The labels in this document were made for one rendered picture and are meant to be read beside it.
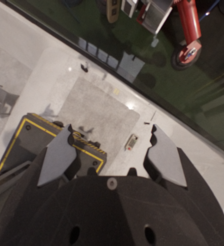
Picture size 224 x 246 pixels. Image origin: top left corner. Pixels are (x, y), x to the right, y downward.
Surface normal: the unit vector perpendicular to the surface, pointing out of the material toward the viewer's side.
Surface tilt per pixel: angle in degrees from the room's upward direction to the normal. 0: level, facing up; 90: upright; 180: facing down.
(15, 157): 0
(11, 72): 0
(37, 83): 14
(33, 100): 10
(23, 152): 0
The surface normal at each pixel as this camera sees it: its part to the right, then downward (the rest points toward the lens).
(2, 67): 0.06, 0.08
